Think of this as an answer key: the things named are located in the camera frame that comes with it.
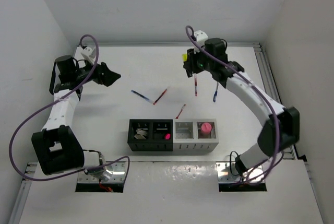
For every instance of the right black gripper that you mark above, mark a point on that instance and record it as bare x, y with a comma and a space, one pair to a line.
191, 56

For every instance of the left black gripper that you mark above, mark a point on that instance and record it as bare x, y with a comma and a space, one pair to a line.
107, 77

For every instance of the yellow black highlighter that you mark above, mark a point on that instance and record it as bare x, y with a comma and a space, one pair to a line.
184, 57

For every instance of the blue refill pen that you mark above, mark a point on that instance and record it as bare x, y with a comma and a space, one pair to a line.
142, 96

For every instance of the red refill pen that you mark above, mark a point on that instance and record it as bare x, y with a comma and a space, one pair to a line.
160, 96

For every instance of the pink tape roll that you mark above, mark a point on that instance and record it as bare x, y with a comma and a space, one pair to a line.
205, 130

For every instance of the white staple box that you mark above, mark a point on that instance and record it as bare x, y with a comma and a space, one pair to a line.
141, 131

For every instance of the pink staple box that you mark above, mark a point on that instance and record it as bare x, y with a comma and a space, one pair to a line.
140, 137

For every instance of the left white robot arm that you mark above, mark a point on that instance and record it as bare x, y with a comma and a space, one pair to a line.
56, 145

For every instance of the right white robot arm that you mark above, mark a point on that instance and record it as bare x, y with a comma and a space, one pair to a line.
281, 125

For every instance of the dark red gel pen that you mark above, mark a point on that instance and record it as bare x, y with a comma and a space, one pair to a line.
195, 85

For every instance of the small red gel pen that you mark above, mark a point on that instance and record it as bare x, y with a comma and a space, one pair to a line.
180, 112

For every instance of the blue gel pen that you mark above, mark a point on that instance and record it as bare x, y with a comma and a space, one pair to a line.
215, 92

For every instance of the grey two-slot container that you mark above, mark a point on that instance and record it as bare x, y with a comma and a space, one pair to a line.
186, 135

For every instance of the black two-slot container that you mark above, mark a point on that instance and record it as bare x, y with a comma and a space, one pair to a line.
157, 129

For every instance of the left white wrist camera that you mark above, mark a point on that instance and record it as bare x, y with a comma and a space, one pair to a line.
89, 54

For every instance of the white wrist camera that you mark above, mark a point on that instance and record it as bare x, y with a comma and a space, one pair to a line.
89, 54
201, 37

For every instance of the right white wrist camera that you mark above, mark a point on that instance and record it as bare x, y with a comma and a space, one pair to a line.
201, 37

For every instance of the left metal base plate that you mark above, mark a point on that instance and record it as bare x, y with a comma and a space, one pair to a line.
114, 173

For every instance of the metal base plate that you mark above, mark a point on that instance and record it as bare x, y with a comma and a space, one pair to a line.
227, 176
114, 173

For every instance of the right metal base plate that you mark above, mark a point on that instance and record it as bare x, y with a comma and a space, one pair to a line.
227, 176

